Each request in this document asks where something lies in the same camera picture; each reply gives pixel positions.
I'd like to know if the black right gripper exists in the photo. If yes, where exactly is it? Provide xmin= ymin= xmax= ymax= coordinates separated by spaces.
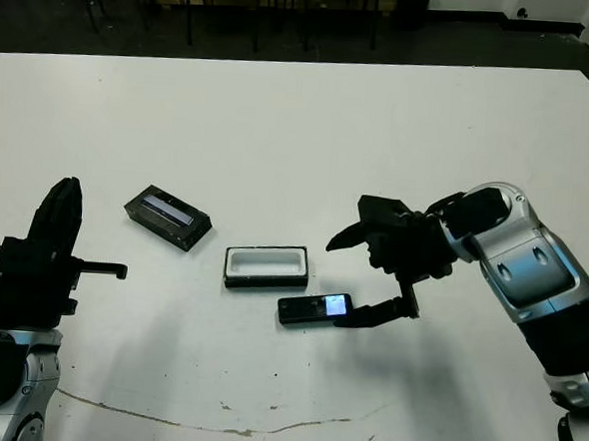
xmin=319 ymin=209 xmax=459 ymax=337

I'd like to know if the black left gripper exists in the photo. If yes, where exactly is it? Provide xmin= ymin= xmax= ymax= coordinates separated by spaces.
xmin=0 ymin=172 xmax=135 ymax=333

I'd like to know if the slim black camera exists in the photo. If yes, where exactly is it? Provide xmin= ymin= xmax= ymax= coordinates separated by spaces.
xmin=276 ymin=287 xmax=356 ymax=331

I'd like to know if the black printed box lid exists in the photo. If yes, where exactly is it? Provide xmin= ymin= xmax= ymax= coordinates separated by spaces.
xmin=121 ymin=183 xmax=216 ymax=253

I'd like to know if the black box base white insert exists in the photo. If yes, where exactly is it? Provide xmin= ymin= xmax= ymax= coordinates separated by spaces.
xmin=223 ymin=240 xmax=313 ymax=294

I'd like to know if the black trash bin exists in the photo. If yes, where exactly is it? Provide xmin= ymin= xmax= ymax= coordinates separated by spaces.
xmin=393 ymin=0 xmax=435 ymax=33

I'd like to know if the right wrist camera housing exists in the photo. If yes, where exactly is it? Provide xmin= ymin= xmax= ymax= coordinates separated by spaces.
xmin=356 ymin=194 xmax=412 ymax=233

